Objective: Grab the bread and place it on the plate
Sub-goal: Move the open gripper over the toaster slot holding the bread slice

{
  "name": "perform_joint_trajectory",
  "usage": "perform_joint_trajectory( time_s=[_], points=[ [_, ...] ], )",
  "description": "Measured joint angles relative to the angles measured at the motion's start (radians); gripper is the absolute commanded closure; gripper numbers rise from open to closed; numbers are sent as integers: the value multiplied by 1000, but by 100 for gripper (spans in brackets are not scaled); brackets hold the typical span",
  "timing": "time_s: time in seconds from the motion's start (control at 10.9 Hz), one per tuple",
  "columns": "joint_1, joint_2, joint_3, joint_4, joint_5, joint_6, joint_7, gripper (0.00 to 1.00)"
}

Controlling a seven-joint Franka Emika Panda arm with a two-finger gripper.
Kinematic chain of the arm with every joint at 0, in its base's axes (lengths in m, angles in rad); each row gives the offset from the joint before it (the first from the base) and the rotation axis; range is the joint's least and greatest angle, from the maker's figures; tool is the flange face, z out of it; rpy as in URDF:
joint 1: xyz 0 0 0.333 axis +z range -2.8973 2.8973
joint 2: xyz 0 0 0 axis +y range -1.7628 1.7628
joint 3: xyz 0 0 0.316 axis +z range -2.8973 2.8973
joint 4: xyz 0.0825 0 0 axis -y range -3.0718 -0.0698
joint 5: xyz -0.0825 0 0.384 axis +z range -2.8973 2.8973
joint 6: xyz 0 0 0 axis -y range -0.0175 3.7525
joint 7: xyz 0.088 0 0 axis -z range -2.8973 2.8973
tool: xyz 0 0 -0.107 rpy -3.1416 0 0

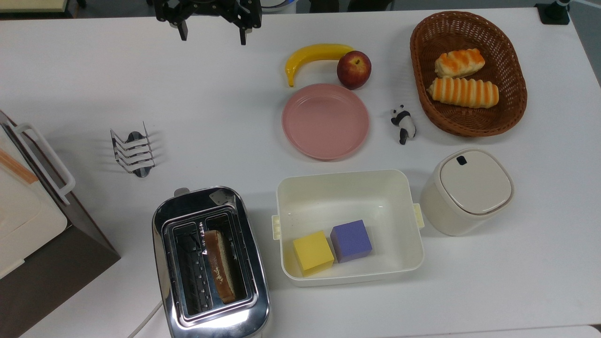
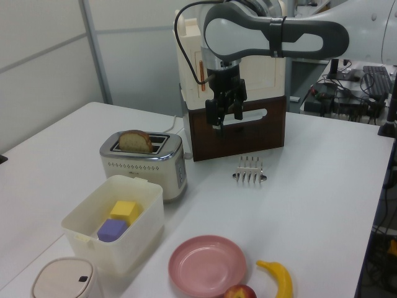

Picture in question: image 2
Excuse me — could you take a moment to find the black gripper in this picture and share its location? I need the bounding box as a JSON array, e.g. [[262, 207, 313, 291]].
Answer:
[[205, 63, 248, 139]]

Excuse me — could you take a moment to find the slice of bread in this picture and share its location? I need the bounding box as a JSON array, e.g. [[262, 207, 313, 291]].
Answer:
[[118, 129, 153, 153]]

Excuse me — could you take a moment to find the pink plate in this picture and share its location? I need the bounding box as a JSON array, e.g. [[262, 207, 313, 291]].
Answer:
[[167, 235, 248, 298]]

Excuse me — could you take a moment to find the cream toy cabinet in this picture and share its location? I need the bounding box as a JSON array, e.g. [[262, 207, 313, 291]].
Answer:
[[172, 0, 288, 111]]

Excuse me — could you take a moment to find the silver metal toast rack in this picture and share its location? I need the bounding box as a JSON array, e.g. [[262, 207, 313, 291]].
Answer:
[[231, 156, 268, 189]]

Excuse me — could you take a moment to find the cream and chrome toaster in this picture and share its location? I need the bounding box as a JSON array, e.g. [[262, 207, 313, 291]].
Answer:
[[99, 130, 189, 204]]

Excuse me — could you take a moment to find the black monitor with stand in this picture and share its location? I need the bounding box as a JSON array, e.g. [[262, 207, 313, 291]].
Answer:
[[326, 58, 362, 83]]

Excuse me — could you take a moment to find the yellow cube block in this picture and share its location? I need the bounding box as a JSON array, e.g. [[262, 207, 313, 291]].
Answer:
[[109, 200, 140, 225]]

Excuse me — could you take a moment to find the black keyboard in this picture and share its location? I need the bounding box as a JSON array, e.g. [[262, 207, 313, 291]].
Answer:
[[361, 65, 393, 96]]

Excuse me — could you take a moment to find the black clamp pole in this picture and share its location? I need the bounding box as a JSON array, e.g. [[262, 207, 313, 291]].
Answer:
[[377, 89, 397, 138]]

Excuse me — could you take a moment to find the purple cube block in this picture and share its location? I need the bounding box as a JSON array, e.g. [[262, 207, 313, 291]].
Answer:
[[96, 218, 128, 243]]

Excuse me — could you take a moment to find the white plastic storage container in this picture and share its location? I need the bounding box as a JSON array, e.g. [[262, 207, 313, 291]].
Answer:
[[61, 174, 166, 274]]

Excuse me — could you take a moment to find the yellow banana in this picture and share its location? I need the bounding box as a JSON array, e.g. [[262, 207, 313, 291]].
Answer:
[[256, 260, 293, 298]]

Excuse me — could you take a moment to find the red apple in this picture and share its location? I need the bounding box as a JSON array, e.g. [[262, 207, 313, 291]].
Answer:
[[223, 284, 257, 298]]

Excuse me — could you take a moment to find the yellow object beside table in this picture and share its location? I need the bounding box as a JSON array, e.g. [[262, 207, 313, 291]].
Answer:
[[387, 238, 397, 264]]

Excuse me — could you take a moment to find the beige lidded bin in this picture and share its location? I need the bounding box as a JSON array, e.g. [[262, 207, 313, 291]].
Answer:
[[30, 257, 105, 298]]

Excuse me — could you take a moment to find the copper cabinet door handle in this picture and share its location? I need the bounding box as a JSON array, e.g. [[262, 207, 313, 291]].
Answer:
[[198, 60, 207, 93]]

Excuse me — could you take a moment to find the white toaster power cord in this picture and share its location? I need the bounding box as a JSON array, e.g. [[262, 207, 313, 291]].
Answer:
[[161, 115, 178, 135]]

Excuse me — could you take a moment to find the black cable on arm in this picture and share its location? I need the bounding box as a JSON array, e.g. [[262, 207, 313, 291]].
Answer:
[[174, 0, 218, 85]]

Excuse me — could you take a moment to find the tangle of black cables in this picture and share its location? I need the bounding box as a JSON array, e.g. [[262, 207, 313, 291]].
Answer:
[[305, 74, 388, 125]]

